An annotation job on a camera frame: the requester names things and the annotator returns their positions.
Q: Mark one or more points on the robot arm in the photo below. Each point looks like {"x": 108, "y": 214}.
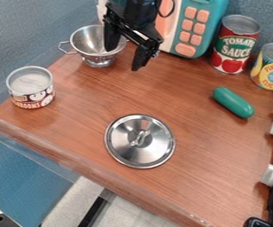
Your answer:
{"x": 137, "y": 5}

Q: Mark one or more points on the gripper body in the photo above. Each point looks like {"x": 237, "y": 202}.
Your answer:
{"x": 135, "y": 22}

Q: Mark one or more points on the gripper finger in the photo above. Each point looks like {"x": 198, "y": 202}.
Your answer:
{"x": 140, "y": 57}
{"x": 111, "y": 37}

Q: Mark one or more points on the yellow pineapple can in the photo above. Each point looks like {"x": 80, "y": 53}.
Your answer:
{"x": 271, "y": 66}

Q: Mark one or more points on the silver colander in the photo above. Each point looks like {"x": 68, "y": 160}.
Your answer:
{"x": 91, "y": 44}

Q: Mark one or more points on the brown mushroom can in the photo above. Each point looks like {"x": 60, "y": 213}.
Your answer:
{"x": 30, "y": 87}

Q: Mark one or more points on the silver lid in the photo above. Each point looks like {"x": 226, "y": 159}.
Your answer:
{"x": 139, "y": 141}

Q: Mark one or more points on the red tomato sauce can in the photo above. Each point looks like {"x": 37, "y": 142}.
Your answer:
{"x": 235, "y": 44}

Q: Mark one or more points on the green toy pickle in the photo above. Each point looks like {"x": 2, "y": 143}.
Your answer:
{"x": 233, "y": 102}

